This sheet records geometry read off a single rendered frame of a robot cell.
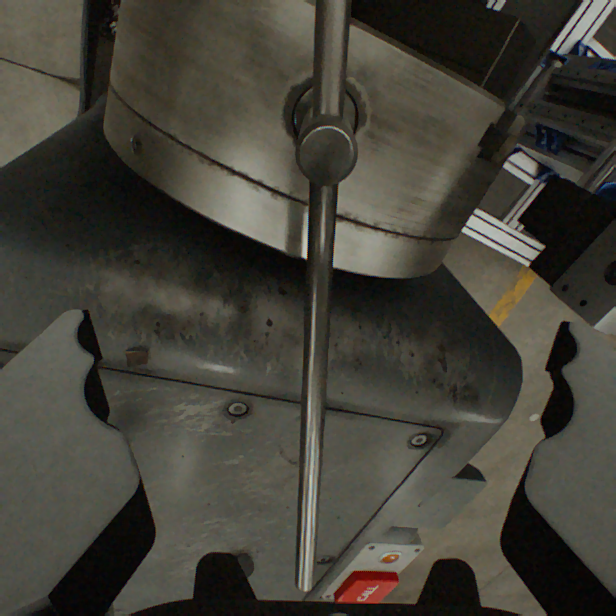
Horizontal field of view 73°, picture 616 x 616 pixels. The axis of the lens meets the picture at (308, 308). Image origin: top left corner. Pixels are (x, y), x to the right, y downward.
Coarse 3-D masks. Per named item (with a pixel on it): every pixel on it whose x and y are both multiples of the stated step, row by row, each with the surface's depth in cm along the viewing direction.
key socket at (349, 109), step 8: (312, 88) 21; (304, 96) 21; (296, 104) 21; (304, 104) 21; (344, 104) 21; (352, 104) 21; (296, 112) 22; (304, 112) 22; (352, 112) 22; (296, 120) 22; (352, 120) 22; (296, 128) 22; (352, 128) 22
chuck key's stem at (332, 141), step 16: (304, 128) 15; (320, 128) 14; (336, 128) 14; (304, 144) 14; (320, 144) 14; (336, 144) 14; (352, 144) 14; (304, 160) 14; (320, 160) 14; (336, 160) 14; (352, 160) 14; (320, 176) 15; (336, 176) 15
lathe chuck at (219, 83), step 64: (128, 0) 25; (192, 0) 21; (256, 0) 20; (128, 64) 25; (192, 64) 22; (256, 64) 21; (384, 64) 20; (192, 128) 23; (256, 128) 22; (384, 128) 22; (448, 128) 23; (512, 128) 28; (384, 192) 24; (448, 192) 26
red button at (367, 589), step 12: (360, 576) 47; (372, 576) 48; (384, 576) 49; (396, 576) 49; (348, 588) 48; (360, 588) 48; (372, 588) 49; (384, 588) 49; (336, 600) 50; (348, 600) 50; (360, 600) 50; (372, 600) 51
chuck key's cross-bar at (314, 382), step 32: (320, 0) 13; (320, 32) 14; (320, 64) 14; (320, 96) 15; (320, 192) 17; (320, 224) 17; (320, 256) 18; (320, 288) 18; (320, 320) 19; (320, 352) 19; (320, 384) 20; (320, 416) 20; (320, 448) 21; (320, 480) 22
